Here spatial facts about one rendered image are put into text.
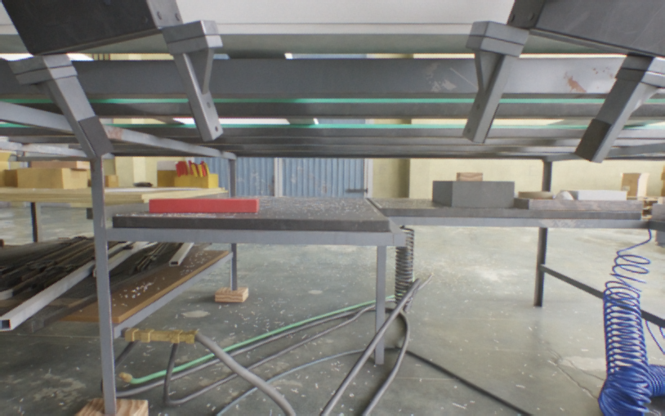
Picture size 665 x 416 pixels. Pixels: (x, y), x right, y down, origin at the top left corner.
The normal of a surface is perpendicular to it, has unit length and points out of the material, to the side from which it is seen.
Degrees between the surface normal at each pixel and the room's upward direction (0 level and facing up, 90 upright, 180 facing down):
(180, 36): 113
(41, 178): 90
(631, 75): 83
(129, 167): 90
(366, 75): 90
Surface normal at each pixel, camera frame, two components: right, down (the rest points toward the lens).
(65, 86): 0.98, -0.11
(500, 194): -0.04, 0.09
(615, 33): 0.05, 0.48
